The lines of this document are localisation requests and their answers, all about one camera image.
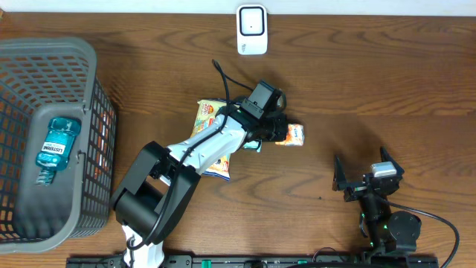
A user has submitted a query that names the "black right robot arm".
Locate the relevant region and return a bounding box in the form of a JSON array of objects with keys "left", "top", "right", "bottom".
[{"left": 332, "top": 147, "right": 422, "bottom": 253}]

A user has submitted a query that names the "teal mouthwash bottle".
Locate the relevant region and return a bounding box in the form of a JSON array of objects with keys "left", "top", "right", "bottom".
[{"left": 36, "top": 117, "right": 81, "bottom": 185}]

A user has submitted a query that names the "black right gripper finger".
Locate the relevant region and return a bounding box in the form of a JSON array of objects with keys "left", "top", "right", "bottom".
[
  {"left": 380, "top": 147, "right": 405, "bottom": 175},
  {"left": 332, "top": 155, "right": 347, "bottom": 191}
]

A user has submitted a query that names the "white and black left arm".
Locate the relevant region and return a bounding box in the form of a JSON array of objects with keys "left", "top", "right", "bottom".
[{"left": 111, "top": 86, "right": 288, "bottom": 267}]

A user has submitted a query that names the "light green snack pouch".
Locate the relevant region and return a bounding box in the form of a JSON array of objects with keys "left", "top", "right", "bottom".
[{"left": 242, "top": 140, "right": 262, "bottom": 153}]

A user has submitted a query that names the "grey plastic basket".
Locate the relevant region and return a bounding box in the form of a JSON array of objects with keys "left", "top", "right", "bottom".
[{"left": 1, "top": 38, "right": 116, "bottom": 254}]

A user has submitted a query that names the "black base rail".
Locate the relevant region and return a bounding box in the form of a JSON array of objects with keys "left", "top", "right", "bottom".
[{"left": 65, "top": 252, "right": 439, "bottom": 268}]

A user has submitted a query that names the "small orange tissue pack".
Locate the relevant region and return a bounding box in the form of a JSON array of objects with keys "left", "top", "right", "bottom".
[{"left": 275, "top": 124, "right": 305, "bottom": 147}]

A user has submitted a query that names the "large yellow snack bag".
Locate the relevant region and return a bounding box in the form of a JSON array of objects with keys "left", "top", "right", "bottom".
[{"left": 191, "top": 99, "right": 231, "bottom": 181}]

